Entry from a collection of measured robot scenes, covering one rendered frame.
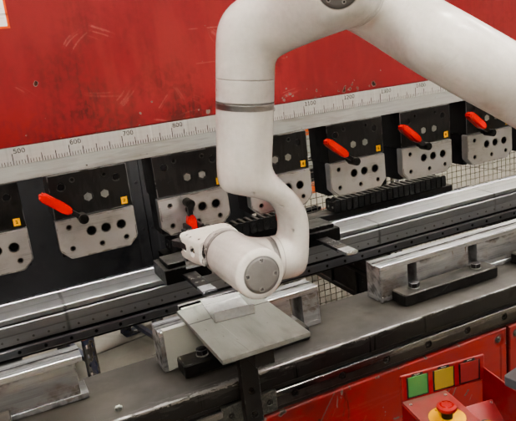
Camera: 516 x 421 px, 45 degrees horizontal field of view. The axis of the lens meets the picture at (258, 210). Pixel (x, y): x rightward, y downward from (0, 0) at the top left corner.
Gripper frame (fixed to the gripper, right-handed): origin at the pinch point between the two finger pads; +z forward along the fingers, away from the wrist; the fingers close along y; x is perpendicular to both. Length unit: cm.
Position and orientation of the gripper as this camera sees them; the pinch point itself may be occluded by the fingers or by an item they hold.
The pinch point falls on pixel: (194, 230)
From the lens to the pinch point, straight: 125.8
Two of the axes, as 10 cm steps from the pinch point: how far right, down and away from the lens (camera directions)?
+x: -1.1, -9.6, -2.6
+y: 9.0, -2.1, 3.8
